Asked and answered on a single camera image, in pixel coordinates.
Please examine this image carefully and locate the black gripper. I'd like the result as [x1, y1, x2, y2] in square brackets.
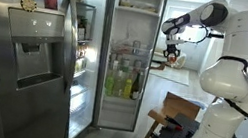
[161, 41, 182, 62]

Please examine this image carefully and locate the green bottle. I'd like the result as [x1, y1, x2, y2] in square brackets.
[102, 69, 118, 98]

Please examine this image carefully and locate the stainless steel freezer door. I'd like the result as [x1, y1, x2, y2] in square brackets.
[0, 0, 91, 138]

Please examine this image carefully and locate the dark wine bottle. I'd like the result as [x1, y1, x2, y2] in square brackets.
[129, 71, 144, 102]

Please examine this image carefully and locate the silver can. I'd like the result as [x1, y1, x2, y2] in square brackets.
[131, 39, 143, 56]

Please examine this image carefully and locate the clear pale bottle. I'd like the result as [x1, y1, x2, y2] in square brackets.
[111, 70, 126, 99]

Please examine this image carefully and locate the wooden chair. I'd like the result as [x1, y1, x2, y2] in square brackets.
[138, 87, 204, 138]

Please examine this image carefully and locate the yellow bottle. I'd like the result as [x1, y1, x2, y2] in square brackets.
[121, 72, 135, 100]

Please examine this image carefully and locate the refrigerator door with white bins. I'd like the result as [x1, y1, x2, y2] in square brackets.
[84, 0, 170, 138]

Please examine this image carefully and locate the round beige magnet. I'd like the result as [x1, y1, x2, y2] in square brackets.
[18, 0, 39, 14]

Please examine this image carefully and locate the orange-labelled bread loaf bag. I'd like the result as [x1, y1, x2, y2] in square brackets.
[167, 53, 179, 65]

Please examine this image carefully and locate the water and ice dispenser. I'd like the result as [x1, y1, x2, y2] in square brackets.
[0, 5, 73, 99]

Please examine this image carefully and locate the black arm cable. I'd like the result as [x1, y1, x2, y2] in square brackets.
[158, 18, 248, 119]

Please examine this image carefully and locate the open refrigerator door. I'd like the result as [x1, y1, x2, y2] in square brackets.
[49, 0, 114, 138]

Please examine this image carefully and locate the pale floor rug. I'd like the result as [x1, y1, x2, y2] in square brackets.
[146, 61, 193, 88]

